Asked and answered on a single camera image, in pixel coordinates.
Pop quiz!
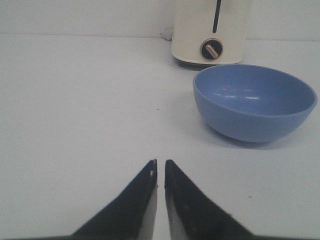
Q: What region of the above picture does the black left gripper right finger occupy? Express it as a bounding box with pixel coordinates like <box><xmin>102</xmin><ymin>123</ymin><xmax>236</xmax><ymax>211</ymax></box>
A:
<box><xmin>165</xmin><ymin>159</ymin><xmax>254</xmax><ymax>237</ymax></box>

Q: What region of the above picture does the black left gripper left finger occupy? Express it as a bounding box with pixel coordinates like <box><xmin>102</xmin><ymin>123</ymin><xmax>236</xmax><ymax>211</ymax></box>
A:
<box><xmin>72</xmin><ymin>159</ymin><xmax>158</xmax><ymax>237</ymax></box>

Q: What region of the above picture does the blue plastic bowl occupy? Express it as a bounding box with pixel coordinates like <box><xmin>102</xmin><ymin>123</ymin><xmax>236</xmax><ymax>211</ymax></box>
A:
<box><xmin>193</xmin><ymin>64</ymin><xmax>317</xmax><ymax>143</ymax></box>

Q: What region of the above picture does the cream two-slot toaster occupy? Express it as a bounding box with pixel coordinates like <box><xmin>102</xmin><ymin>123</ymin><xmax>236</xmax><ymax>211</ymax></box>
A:
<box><xmin>171</xmin><ymin>0</ymin><xmax>253</xmax><ymax>66</ymax></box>

